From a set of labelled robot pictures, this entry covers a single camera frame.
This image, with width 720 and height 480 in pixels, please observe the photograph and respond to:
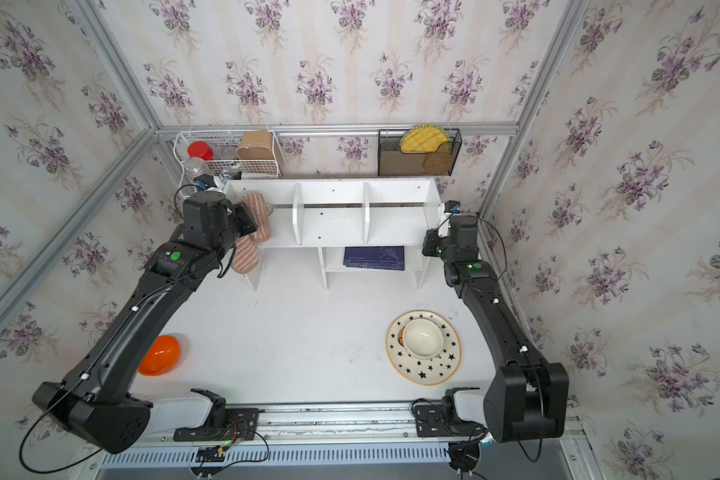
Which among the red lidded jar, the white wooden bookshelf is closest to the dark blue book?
the white wooden bookshelf

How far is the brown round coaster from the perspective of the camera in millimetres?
968

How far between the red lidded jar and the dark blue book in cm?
54

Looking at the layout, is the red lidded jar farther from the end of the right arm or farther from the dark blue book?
the end of the right arm

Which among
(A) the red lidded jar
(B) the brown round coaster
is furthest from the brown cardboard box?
(B) the brown round coaster

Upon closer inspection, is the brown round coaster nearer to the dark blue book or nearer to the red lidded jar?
the dark blue book

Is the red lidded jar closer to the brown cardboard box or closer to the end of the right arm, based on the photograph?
the brown cardboard box

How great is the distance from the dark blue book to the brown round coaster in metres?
0.32

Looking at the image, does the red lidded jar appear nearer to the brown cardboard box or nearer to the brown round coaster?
the brown cardboard box

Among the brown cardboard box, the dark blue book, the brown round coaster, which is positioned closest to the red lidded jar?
the brown cardboard box

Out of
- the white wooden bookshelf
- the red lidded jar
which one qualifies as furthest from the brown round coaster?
the red lidded jar

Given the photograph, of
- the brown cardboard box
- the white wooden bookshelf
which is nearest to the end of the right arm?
the white wooden bookshelf

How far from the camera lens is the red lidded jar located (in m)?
0.92

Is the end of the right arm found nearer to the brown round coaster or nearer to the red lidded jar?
the brown round coaster

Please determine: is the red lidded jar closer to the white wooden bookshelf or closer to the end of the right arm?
the white wooden bookshelf
